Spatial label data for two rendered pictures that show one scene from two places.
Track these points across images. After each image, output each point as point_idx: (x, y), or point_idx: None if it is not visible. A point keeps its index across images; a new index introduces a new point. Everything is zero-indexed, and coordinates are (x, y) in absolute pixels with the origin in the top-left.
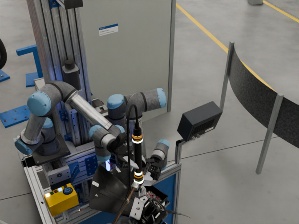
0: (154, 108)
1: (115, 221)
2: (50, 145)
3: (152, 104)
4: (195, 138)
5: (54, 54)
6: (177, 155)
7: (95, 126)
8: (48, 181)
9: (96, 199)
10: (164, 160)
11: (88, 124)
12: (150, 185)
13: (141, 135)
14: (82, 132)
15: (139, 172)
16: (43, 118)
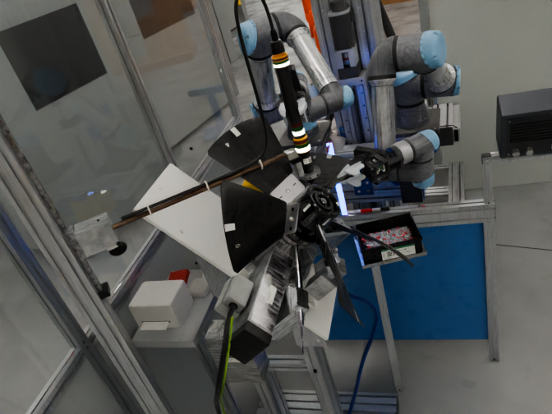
0: (411, 65)
1: (225, 178)
2: None
3: (406, 55)
4: (517, 151)
5: None
6: (483, 184)
7: None
8: None
9: (223, 149)
10: (421, 167)
11: (365, 112)
12: (357, 185)
13: (282, 56)
14: (360, 125)
15: (294, 130)
16: (261, 66)
